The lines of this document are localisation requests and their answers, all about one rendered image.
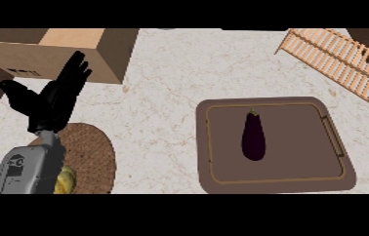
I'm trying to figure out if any dark purple eggplant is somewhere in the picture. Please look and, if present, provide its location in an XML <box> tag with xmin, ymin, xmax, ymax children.
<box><xmin>240</xmin><ymin>107</ymin><xmax>267</xmax><ymax>162</ymax></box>

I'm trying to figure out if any brown rectangular tray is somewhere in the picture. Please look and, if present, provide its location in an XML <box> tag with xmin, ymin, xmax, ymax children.
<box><xmin>194</xmin><ymin>96</ymin><xmax>357</xmax><ymax>195</ymax></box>

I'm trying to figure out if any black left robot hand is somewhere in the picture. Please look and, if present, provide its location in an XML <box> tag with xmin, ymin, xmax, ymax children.
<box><xmin>0</xmin><ymin>50</ymin><xmax>93</xmax><ymax>135</ymax></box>

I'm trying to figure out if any brown cardboard box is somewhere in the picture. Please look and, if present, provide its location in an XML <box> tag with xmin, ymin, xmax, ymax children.
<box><xmin>0</xmin><ymin>28</ymin><xmax>141</xmax><ymax>85</ymax></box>

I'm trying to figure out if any round brown woven tray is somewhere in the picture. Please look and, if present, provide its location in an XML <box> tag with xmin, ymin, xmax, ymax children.
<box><xmin>28</xmin><ymin>122</ymin><xmax>116</xmax><ymax>195</ymax></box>

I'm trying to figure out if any pale wooden slatted shelf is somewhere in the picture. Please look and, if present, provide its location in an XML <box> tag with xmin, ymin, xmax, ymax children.
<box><xmin>274</xmin><ymin>28</ymin><xmax>369</xmax><ymax>103</ymax></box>

